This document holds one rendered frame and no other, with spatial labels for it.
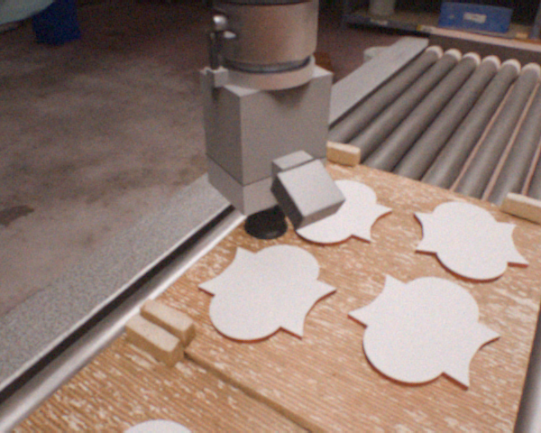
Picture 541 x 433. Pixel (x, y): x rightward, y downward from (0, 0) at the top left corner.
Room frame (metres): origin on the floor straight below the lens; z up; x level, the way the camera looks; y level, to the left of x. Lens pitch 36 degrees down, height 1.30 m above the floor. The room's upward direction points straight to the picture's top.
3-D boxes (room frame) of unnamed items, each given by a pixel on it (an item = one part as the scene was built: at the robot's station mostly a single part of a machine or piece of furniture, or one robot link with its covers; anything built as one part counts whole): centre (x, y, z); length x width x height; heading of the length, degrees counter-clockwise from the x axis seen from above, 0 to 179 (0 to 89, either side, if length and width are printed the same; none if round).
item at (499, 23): (4.64, -1.93, 0.25); 0.62 x 0.42 x 0.22; 68
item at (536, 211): (0.49, -0.33, 0.95); 0.06 x 0.02 x 0.03; 58
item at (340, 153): (0.64, -0.11, 0.95); 0.06 x 0.02 x 0.03; 58
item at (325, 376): (0.40, -0.12, 0.93); 0.41 x 0.35 x 0.02; 148
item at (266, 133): (0.34, -0.01, 1.13); 0.12 x 0.09 x 0.16; 34
